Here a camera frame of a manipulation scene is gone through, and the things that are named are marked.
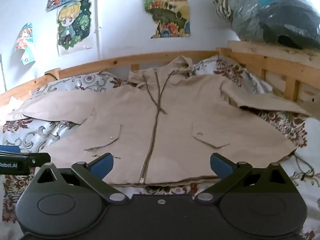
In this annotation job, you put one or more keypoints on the floral patterned blanket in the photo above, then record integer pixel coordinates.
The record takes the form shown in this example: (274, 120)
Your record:
(37, 132)

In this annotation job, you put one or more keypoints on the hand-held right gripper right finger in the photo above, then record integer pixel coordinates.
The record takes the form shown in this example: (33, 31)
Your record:
(220, 166)

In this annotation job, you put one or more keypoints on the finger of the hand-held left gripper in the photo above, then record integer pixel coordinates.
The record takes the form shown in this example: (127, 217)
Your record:
(8, 149)

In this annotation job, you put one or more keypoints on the clear plastic bag of clothes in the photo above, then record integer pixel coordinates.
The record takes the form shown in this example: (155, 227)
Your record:
(275, 17)

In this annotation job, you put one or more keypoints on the landscape painting poster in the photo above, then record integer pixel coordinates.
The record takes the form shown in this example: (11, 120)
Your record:
(167, 10)

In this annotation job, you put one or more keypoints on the white wall pipe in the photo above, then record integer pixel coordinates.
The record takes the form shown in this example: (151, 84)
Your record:
(99, 25)

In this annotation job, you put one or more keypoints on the small torn cartoon girl poster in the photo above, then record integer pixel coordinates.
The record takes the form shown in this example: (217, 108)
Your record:
(25, 42)

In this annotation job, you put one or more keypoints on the beige zip jacket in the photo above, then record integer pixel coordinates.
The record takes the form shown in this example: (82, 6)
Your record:
(175, 130)

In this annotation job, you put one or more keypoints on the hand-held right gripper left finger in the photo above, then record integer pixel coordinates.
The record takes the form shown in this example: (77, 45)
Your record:
(101, 166)

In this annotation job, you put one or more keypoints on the rough wooden plank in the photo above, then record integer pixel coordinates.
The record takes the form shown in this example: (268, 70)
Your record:
(270, 51)

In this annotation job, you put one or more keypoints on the blond cartoon boy poster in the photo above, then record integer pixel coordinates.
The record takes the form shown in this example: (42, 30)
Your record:
(72, 25)

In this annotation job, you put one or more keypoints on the wooden bed frame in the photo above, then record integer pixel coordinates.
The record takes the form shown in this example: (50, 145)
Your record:
(125, 60)

